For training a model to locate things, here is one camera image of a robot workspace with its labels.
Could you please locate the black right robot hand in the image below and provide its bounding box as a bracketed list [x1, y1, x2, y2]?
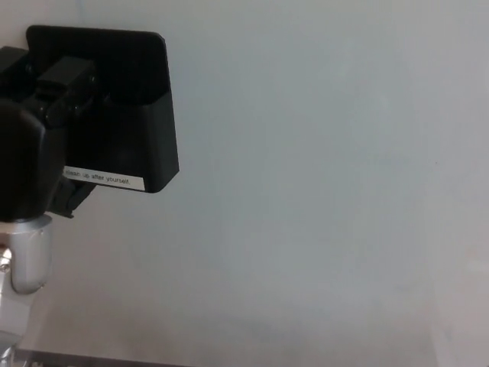
[0, 45, 112, 222]

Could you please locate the black magnetic container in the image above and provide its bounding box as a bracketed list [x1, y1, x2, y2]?
[25, 24, 180, 194]

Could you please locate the white whiteboard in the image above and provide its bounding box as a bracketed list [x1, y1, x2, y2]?
[0, 0, 489, 367]

